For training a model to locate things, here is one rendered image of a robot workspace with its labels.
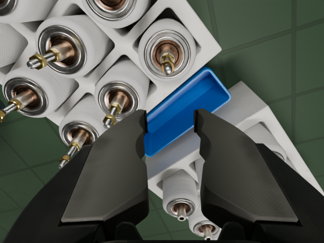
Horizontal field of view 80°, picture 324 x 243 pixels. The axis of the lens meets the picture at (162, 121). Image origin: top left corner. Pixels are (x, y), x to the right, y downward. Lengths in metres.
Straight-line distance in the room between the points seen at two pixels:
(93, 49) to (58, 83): 0.11
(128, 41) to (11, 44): 0.21
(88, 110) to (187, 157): 0.27
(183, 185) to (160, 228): 0.61
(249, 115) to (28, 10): 0.46
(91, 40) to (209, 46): 0.21
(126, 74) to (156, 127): 0.35
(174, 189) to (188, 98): 0.28
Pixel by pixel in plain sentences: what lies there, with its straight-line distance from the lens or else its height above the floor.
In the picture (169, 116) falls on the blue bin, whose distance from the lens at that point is 0.65.
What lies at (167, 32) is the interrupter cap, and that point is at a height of 0.25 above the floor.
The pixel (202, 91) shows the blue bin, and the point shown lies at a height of 0.00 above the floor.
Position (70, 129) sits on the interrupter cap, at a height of 0.25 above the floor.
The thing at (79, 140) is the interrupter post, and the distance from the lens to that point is 0.41.
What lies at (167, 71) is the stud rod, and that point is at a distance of 0.25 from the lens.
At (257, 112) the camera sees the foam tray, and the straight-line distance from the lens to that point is 0.50.
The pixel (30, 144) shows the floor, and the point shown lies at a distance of 0.88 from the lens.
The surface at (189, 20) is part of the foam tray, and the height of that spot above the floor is 0.18.
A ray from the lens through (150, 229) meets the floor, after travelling 1.13.
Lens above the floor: 0.58
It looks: 60 degrees down
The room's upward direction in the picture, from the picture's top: 179 degrees counter-clockwise
